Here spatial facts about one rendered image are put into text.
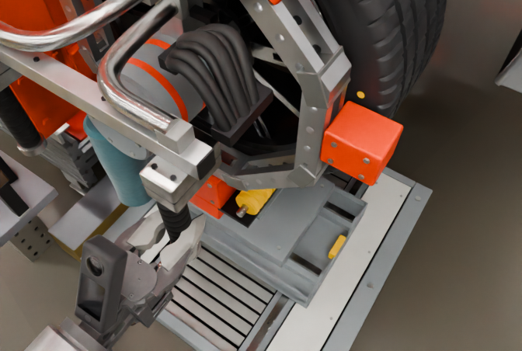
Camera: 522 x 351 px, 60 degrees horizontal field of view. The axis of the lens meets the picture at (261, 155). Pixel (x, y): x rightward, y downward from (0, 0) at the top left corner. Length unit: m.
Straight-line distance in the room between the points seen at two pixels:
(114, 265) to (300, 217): 0.86
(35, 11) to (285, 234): 0.81
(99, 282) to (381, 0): 0.47
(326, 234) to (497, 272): 0.57
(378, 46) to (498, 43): 1.78
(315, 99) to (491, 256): 1.17
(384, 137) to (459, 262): 1.02
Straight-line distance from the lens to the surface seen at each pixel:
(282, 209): 1.32
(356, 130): 0.64
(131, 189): 1.00
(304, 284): 1.31
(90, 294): 0.57
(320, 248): 1.36
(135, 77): 0.68
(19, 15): 1.02
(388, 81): 0.65
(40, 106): 1.13
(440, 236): 1.64
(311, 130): 0.66
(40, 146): 0.85
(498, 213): 1.76
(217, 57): 0.51
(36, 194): 1.20
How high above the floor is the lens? 1.37
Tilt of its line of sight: 54 degrees down
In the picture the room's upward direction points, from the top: straight up
